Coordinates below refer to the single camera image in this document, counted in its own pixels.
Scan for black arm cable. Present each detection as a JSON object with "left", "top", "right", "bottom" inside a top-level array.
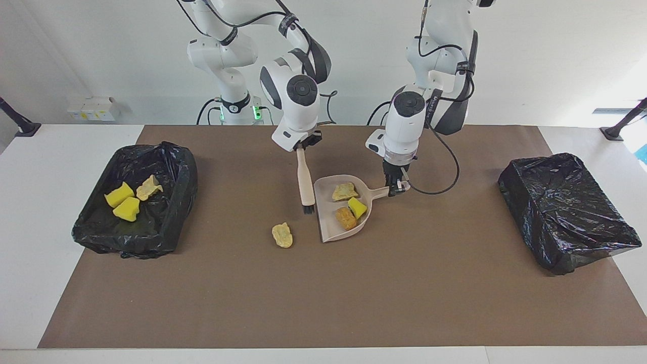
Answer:
[
  {"left": 407, "top": 124, "right": 460, "bottom": 196},
  {"left": 317, "top": 90, "right": 338, "bottom": 125}
]

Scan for beige hand brush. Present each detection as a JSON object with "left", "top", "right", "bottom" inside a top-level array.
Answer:
[{"left": 296, "top": 147, "right": 316, "bottom": 215}]

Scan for small bright yellow sponge piece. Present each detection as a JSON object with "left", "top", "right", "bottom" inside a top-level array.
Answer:
[{"left": 347, "top": 197, "right": 368, "bottom": 220}]

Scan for notched yellow sponge piece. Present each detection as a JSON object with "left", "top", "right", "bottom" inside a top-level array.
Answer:
[{"left": 113, "top": 197, "right": 141, "bottom": 222}]

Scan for orange and cream sponge scrap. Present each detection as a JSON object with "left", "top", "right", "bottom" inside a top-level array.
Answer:
[{"left": 136, "top": 175, "right": 164, "bottom": 202}]

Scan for green and yellow sponge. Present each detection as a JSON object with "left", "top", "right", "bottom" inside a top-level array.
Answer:
[{"left": 104, "top": 181, "right": 135, "bottom": 208}]

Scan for pale yellow sponge lump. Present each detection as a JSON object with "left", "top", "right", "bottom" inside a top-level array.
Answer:
[{"left": 271, "top": 222, "right": 294, "bottom": 249}]

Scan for black right base cable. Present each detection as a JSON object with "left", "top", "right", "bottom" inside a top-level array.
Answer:
[{"left": 196, "top": 98, "right": 224, "bottom": 126}]

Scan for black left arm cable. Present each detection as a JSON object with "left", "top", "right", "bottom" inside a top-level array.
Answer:
[{"left": 407, "top": 124, "right": 460, "bottom": 196}]

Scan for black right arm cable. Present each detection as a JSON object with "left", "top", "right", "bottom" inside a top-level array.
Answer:
[{"left": 317, "top": 90, "right": 338, "bottom": 125}]

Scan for brown table mat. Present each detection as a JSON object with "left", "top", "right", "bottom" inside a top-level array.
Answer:
[{"left": 38, "top": 125, "right": 647, "bottom": 349}]

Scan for black base cable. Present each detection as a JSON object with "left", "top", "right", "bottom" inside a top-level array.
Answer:
[
  {"left": 196, "top": 98, "right": 224, "bottom": 126},
  {"left": 367, "top": 100, "right": 394, "bottom": 126}
]

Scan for black camera stand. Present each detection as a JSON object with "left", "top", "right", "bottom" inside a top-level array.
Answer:
[
  {"left": 600, "top": 98, "right": 647, "bottom": 142},
  {"left": 0, "top": 96, "right": 42, "bottom": 138}
]

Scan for bin with black bag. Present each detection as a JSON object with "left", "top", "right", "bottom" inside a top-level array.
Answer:
[
  {"left": 497, "top": 153, "right": 643, "bottom": 276},
  {"left": 71, "top": 141, "right": 199, "bottom": 260}
]

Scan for beige plastic dustpan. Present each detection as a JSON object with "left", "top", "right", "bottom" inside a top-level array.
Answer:
[{"left": 313, "top": 174, "right": 411, "bottom": 244}]

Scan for pale yellow-green sponge chunk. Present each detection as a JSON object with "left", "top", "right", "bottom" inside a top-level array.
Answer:
[{"left": 332, "top": 183, "right": 360, "bottom": 202}]

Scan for brown sponge chunk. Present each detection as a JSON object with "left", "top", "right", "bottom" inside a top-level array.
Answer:
[{"left": 335, "top": 207, "right": 357, "bottom": 232}]

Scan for black left base cable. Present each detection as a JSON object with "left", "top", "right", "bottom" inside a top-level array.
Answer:
[{"left": 367, "top": 100, "right": 394, "bottom": 126}]

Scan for white wall socket box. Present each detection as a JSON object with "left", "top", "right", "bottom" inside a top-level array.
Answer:
[{"left": 67, "top": 96, "right": 121, "bottom": 122}]

